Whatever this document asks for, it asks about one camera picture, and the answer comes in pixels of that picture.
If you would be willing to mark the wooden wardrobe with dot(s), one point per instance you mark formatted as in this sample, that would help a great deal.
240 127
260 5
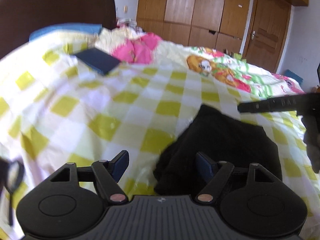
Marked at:
196 22

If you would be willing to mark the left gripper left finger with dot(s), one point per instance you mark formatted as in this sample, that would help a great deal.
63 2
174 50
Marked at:
115 167

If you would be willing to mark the black eyeglasses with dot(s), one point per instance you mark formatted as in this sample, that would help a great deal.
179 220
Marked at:
12 174

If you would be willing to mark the black pants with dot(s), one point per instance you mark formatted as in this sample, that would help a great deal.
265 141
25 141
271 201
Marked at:
221 138

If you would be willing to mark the pink cartoon quilt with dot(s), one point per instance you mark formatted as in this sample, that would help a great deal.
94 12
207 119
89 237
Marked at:
146 48

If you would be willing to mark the yellow white checkered bedsheet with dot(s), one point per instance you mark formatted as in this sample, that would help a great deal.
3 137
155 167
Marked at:
55 109

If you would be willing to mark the blue foam mat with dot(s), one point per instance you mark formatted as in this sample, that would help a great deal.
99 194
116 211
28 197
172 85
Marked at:
294 76

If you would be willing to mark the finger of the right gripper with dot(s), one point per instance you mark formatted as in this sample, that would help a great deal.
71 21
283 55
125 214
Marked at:
296 103

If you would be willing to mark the wooden door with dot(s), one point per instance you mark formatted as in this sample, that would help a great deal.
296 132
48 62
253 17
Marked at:
267 33

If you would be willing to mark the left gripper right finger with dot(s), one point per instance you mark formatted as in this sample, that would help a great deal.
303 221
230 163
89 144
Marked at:
220 171

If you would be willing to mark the dark blue tablet case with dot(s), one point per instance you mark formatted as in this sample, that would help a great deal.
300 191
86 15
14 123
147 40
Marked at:
98 60

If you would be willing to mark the blue pillow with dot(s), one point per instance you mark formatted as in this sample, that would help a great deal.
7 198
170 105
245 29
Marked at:
80 27

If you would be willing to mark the dark wooden headboard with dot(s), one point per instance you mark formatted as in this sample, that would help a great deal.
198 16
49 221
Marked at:
19 18

